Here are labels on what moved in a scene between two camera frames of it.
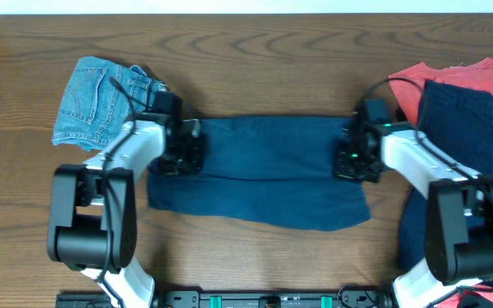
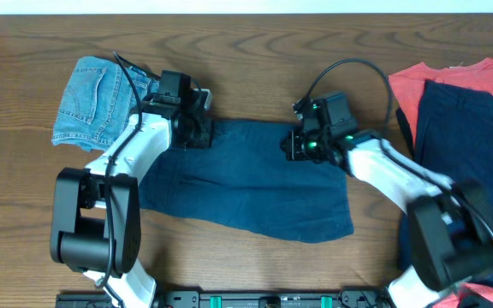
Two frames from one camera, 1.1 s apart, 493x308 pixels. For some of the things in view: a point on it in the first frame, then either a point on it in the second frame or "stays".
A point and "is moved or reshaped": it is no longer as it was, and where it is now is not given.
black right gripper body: (355, 166) → (309, 145)
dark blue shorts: (270, 170) is moved or reshaped
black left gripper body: (193, 154) → (204, 133)
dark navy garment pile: (476, 127) stays
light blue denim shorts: (100, 97) stays
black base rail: (241, 297) stays
